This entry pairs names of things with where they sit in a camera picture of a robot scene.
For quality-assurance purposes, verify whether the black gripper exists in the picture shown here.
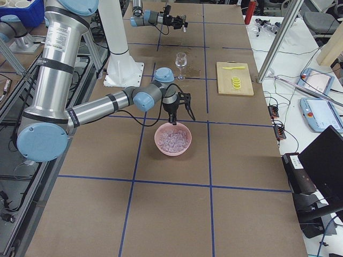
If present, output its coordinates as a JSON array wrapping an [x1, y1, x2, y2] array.
[[162, 92, 191, 115], [162, 5, 188, 29]]

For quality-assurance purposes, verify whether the steel double jigger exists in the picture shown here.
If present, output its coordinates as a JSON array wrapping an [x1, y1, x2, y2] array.
[[182, 21, 187, 33]]

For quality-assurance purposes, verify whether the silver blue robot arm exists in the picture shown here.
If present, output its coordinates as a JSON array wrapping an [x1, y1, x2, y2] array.
[[130, 0, 188, 32], [16, 1, 193, 162]]

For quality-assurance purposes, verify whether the clear ice cubes pile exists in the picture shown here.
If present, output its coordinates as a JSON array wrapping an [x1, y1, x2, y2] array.
[[157, 128, 190, 153]]

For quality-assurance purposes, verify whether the clear wine glass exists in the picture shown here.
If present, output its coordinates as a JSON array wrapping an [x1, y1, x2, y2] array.
[[175, 52, 187, 81]]

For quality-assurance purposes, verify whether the pink bowl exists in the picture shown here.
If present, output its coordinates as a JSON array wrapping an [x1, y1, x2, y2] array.
[[154, 123, 192, 156]]

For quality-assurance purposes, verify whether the bamboo cutting board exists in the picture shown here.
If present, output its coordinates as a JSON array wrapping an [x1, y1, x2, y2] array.
[[216, 62, 254, 96]]

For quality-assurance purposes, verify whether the red thermos bottle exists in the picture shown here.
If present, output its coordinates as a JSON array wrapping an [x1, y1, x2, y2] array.
[[244, 0, 257, 25]]

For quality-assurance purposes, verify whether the yellow plastic knife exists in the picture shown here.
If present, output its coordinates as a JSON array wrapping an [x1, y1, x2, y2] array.
[[222, 66, 245, 70]]

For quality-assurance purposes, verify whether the clear plastic bag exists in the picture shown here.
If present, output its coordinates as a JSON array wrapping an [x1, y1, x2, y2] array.
[[252, 18, 281, 37]]

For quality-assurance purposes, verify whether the far blue teach pendant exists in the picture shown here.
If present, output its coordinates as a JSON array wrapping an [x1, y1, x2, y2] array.
[[297, 67, 334, 94]]

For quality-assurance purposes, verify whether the blue teach pendant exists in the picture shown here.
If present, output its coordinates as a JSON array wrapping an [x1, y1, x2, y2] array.
[[297, 67, 334, 94], [300, 98, 342, 133]]

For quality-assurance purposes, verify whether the grey office chair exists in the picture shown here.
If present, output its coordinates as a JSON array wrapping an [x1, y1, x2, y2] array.
[[302, 1, 342, 38]]

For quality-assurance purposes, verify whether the blue storage bin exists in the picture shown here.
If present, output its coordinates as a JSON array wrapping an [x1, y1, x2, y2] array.
[[1, 1, 44, 27]]

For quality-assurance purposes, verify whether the near blue teach pendant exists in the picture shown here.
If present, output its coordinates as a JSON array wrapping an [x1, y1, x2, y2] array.
[[300, 98, 342, 133]]

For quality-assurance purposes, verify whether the black printer box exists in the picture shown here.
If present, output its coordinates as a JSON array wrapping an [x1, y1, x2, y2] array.
[[282, 153, 317, 195]]

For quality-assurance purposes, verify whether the wooden black teleoperation stand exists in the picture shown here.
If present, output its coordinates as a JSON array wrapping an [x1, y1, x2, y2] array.
[[316, 23, 343, 66]]

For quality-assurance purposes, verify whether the black monitor on stand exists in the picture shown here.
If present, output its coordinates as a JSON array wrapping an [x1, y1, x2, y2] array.
[[299, 125, 343, 203]]

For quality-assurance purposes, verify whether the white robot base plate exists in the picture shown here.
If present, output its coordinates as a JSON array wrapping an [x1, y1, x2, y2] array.
[[104, 61, 144, 87]]

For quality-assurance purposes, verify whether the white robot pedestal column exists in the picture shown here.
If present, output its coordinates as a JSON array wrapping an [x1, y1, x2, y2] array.
[[98, 0, 129, 55]]

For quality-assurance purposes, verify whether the aluminium frame post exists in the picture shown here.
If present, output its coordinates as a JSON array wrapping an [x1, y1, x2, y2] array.
[[257, 0, 304, 84]]

